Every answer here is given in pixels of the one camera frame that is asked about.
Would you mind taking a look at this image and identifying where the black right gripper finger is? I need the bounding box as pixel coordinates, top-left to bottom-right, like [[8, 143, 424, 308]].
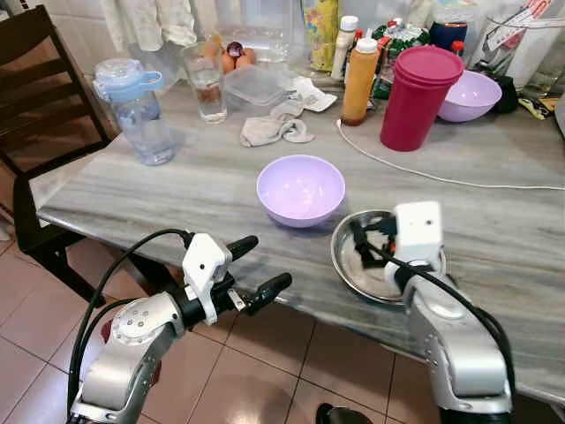
[[349, 218, 373, 268]]

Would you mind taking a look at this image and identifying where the round stainless steel bowl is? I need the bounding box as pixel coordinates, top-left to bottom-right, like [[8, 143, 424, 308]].
[[330, 209, 447, 306]]

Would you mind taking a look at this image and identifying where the light lilac plastic bowl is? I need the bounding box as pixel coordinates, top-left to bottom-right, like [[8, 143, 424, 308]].
[[256, 155, 346, 229]]

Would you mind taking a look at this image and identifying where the crumpled grey cloth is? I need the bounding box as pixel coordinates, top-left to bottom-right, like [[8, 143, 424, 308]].
[[240, 102, 315, 148]]

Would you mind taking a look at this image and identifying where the magenta lidded plastic tumbler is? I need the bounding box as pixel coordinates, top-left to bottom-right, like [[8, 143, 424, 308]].
[[380, 46, 464, 153]]

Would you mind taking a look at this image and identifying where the dark red cloth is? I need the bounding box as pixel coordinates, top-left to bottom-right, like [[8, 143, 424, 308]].
[[100, 318, 120, 347]]

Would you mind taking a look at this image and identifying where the black robot foot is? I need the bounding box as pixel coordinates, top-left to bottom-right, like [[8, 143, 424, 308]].
[[315, 403, 358, 424]]

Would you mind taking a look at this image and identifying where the orange sauce squeeze bottle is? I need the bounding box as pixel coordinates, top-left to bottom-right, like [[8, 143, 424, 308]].
[[341, 37, 380, 126]]

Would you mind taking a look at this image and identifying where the crumpled white tissue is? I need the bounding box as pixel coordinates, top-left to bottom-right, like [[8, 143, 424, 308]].
[[287, 76, 338, 113]]

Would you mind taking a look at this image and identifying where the purple plastic bowl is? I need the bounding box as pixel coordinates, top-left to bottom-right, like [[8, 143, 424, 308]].
[[437, 71, 503, 123]]

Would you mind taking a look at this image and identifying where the clear lidded plastic container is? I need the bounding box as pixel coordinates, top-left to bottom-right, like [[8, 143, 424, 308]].
[[221, 64, 292, 109]]

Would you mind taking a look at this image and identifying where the clear drinking glass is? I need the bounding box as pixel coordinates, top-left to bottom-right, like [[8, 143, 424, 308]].
[[181, 42, 228, 124]]

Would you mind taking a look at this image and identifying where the clear blue-lidded water bottle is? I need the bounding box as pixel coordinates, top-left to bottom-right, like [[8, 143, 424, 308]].
[[93, 58, 176, 167]]

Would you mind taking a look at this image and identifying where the white capped white bottle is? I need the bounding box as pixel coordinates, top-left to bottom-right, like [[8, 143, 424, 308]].
[[331, 15, 360, 82]]

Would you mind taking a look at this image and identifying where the green printed packet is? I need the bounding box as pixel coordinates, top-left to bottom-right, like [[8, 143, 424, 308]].
[[371, 22, 433, 98]]

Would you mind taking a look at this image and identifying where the dark blue jar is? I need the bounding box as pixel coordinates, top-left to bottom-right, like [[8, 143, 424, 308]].
[[430, 19, 469, 52]]

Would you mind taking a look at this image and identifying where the yellow printed packet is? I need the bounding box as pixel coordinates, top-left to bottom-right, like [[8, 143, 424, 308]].
[[302, 0, 341, 72]]

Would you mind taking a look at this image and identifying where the clear plastic jug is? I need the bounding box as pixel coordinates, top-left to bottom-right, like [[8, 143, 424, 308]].
[[481, 0, 565, 89]]

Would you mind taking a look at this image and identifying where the pale hanging cloth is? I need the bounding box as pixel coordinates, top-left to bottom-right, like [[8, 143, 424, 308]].
[[100, 0, 197, 52]]

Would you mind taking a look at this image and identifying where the dark wooden chair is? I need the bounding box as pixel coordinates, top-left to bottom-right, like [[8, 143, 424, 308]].
[[0, 4, 116, 306]]

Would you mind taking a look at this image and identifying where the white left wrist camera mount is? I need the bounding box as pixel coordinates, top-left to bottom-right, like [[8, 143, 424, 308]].
[[183, 233, 232, 325]]

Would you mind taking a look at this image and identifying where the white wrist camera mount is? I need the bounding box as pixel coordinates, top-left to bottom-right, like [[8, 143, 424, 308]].
[[395, 201, 444, 270], [183, 233, 232, 325]]

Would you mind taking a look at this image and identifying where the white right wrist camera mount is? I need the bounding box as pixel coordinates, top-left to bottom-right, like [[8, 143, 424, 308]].
[[395, 201, 444, 270]]

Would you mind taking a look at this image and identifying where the thin white power cable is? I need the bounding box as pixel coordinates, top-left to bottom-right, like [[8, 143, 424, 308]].
[[335, 119, 565, 191]]

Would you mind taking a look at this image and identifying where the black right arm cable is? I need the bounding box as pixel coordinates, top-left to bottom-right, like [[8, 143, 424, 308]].
[[353, 221, 516, 390]]

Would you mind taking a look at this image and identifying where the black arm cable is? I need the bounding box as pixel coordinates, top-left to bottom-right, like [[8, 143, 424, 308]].
[[68, 228, 195, 412], [353, 221, 516, 390]]

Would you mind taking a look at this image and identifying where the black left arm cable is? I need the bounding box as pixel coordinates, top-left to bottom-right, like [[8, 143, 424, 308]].
[[68, 228, 195, 412]]

